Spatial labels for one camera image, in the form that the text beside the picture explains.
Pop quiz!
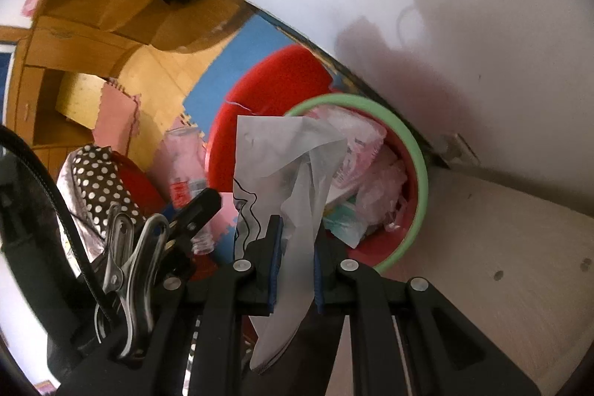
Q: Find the yellow foam board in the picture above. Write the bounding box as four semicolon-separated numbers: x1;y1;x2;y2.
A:
55;71;107;130

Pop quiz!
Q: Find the clear plastic bottle red label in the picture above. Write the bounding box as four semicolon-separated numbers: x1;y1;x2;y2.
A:
158;124;219;255

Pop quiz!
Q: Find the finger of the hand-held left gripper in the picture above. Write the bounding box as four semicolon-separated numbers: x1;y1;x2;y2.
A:
160;188;222;248

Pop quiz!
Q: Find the brown polka dot cloth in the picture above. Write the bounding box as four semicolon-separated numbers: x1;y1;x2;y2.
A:
69;145;144;239

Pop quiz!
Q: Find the pink printed packaging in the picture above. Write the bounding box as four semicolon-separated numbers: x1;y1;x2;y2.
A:
304;106;388;204

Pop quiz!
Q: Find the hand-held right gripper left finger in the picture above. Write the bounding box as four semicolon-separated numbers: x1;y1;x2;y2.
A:
56;214;285;396

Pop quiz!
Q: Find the red bin with green rim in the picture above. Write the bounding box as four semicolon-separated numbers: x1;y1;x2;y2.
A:
278;94;430;275

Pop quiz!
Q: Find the metal spring clip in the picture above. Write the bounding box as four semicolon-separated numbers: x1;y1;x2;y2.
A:
95;202;170;362

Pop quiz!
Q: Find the blue window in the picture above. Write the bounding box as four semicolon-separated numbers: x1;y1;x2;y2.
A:
0;43;14;100

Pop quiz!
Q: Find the clear crumpled plastic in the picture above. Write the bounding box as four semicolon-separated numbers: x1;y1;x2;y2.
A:
355;143;411;234

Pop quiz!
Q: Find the pink patterned box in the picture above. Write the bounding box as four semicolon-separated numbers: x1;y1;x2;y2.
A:
21;0;49;19

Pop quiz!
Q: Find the white translucent plastic bag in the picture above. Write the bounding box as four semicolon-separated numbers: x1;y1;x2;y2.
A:
233;114;349;374

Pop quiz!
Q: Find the pink foam mat piece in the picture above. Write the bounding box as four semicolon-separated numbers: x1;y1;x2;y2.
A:
93;81;142;156

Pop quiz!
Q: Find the teal wet wipes packet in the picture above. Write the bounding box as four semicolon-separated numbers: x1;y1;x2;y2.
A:
322;196;367;249

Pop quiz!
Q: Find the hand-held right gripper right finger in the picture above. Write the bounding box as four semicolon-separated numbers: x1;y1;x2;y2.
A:
313;233;541;396

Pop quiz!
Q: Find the black cable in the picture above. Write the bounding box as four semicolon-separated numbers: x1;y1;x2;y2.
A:
0;124;112;325

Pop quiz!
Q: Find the grey wall outlet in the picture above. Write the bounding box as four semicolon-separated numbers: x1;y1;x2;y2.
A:
434;131;479;167

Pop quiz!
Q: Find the red round object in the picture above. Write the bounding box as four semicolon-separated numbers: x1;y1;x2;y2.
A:
111;152;165;216

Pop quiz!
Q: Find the blue foam floor mat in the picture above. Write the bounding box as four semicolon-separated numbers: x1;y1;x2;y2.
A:
183;13;307;132

